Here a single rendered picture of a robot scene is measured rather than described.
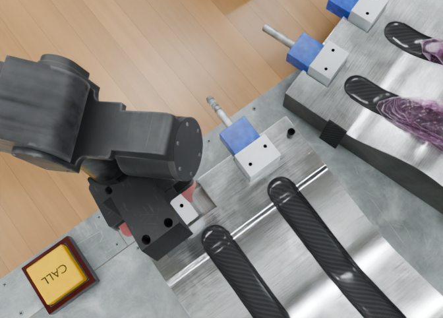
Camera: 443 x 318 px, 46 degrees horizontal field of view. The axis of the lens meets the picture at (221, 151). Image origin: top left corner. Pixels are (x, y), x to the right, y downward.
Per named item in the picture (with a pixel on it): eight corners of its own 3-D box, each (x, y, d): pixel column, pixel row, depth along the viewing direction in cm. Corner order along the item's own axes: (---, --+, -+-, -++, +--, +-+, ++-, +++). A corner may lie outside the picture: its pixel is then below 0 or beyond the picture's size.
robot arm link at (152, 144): (210, 111, 50) (151, 52, 39) (193, 199, 48) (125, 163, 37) (108, 106, 54) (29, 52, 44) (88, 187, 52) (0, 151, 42)
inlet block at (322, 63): (254, 47, 82) (254, 30, 77) (272, 23, 83) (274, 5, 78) (324, 93, 80) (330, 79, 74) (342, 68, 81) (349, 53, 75)
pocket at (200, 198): (168, 206, 73) (164, 202, 70) (198, 184, 74) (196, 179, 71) (186, 233, 72) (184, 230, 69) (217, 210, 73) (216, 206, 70)
